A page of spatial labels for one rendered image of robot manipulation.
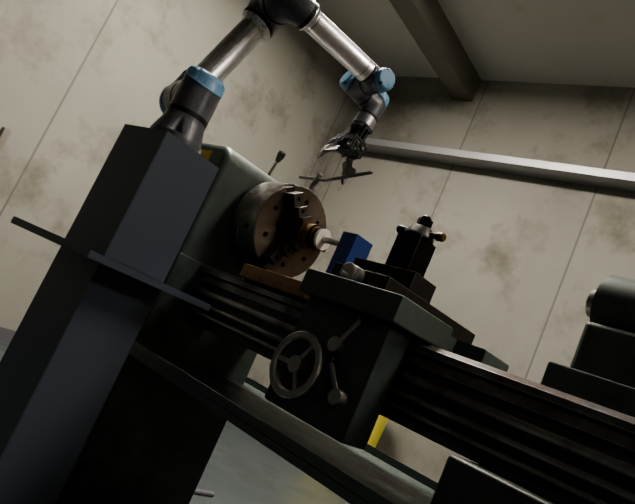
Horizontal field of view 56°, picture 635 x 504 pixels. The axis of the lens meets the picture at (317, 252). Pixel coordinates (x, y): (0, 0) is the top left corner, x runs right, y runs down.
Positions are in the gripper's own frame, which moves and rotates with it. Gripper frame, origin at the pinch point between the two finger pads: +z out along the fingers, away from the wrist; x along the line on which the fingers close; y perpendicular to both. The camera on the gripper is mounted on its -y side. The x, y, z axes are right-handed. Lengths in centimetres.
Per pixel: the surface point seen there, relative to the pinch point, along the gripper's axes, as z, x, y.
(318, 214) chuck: 14.3, 5.4, 0.8
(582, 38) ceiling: -257, 169, -69
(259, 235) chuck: 34.4, -10.4, 1.8
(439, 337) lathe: 47, -4, 78
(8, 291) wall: 98, 16, -260
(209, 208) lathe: 34.5, -22.9, -12.9
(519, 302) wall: -84, 258, -78
